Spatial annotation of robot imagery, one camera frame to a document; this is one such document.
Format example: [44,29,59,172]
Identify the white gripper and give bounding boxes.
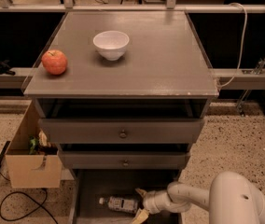
[131,189,172,224]

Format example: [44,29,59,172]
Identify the clear plastic water bottle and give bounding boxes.
[98,196,138,214]

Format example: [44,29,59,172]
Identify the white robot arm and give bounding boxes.
[132,171,265,224]

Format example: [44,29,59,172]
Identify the middle grey drawer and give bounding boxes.
[58,151,190,170]

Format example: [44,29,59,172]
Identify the grey drawer cabinet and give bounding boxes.
[23,10,220,224]

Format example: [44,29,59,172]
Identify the top grey drawer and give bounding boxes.
[39,119,204,144]

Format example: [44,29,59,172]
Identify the items inside cardboard box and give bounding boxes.
[29,131,58,155]

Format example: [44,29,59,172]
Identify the cardboard box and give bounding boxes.
[6,104,62,189]

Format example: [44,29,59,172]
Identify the white ceramic bowl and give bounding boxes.
[93,31,130,61]

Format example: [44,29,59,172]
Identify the red apple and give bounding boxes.
[41,49,68,76]

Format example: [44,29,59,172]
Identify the black floor cable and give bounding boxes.
[0,157,59,224]

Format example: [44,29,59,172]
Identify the metal rail frame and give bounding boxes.
[0,0,265,91]

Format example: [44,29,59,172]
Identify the white hanging cable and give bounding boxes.
[216,2,248,90]

